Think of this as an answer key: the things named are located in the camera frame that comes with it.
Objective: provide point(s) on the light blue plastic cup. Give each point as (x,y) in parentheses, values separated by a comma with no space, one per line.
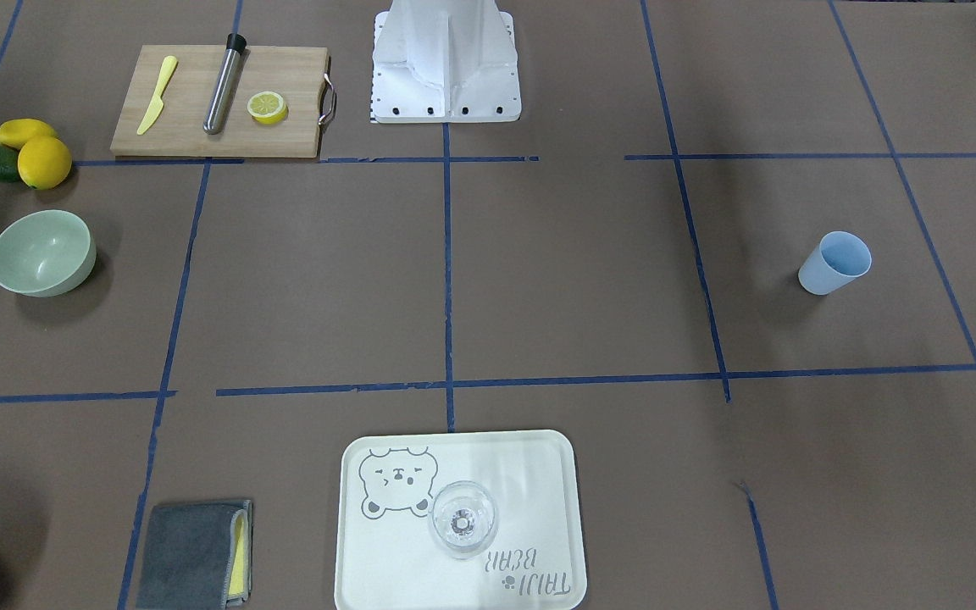
(839,258)

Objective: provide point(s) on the green bowl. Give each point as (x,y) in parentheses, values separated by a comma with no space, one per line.
(46,253)

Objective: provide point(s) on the clear wine glass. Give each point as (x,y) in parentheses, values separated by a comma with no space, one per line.
(464,519)

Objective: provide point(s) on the cream bear tray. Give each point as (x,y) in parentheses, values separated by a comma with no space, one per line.
(386,557)

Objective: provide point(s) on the wooden cutting board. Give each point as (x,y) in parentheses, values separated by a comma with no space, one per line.
(297,73)

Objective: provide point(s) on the lemon half slice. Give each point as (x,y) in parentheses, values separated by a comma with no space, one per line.
(267,107)

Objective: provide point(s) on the steel muddler black cap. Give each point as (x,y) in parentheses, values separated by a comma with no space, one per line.
(225,85)

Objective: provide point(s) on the grey folded cloth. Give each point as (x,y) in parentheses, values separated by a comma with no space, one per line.
(198,555)

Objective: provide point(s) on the yellow plastic knife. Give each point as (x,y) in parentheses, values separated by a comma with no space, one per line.
(156,104)

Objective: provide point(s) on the yellow lemon front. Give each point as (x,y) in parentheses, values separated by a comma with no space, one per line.
(44,162)

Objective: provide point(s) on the yellow lemon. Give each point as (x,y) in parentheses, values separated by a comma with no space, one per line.
(44,162)
(15,133)

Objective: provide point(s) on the yellow lemon back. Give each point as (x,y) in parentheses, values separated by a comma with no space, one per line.
(15,133)

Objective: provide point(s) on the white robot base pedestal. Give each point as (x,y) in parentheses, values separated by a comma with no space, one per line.
(440,62)

